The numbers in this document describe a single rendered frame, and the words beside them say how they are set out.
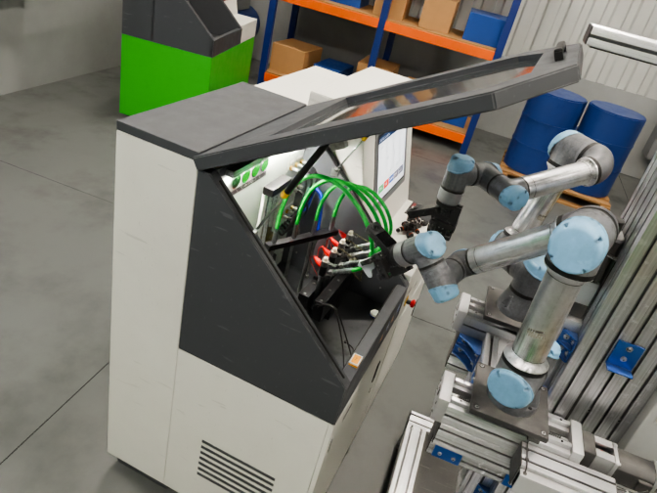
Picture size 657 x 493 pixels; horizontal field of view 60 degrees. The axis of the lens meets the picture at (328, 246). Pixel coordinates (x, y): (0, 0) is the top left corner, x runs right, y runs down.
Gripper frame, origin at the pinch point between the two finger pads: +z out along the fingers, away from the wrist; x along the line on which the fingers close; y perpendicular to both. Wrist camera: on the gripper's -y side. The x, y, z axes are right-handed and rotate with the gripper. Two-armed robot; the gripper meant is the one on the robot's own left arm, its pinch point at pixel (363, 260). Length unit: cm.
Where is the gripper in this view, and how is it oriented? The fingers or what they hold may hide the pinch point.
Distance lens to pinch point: 179.6
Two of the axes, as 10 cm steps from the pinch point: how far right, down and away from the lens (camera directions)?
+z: -4.7, 2.1, 8.6
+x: 7.8, -3.7, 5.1
